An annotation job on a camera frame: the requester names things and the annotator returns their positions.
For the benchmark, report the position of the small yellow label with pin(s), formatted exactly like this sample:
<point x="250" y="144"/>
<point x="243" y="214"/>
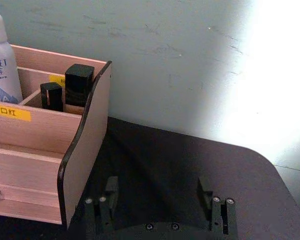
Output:
<point x="57" y="80"/>

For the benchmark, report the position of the long yellow label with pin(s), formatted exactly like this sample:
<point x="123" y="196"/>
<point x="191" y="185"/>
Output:
<point x="10" y="111"/>

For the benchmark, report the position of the black square-capped cosmetic bottle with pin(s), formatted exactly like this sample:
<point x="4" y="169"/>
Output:
<point x="77" y="85"/>

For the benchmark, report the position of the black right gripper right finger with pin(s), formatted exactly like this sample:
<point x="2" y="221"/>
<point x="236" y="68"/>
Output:
<point x="218" y="212"/>

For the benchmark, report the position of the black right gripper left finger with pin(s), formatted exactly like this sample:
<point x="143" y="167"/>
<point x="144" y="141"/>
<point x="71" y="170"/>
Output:
<point x="111" y="192"/>

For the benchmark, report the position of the white plastic cosmetic bottle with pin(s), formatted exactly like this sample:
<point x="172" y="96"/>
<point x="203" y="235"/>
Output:
<point x="2" y="55"/>

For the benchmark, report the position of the black table cloth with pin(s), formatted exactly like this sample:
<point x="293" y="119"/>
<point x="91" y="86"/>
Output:
<point x="165" y="162"/>

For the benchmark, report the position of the small black lipstick tube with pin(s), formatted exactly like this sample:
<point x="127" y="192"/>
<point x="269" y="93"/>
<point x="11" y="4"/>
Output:
<point x="55" y="98"/>

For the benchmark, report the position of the pale wooden desk organizer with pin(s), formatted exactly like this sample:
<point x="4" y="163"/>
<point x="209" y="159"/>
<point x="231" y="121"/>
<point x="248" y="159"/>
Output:
<point x="27" y="162"/>

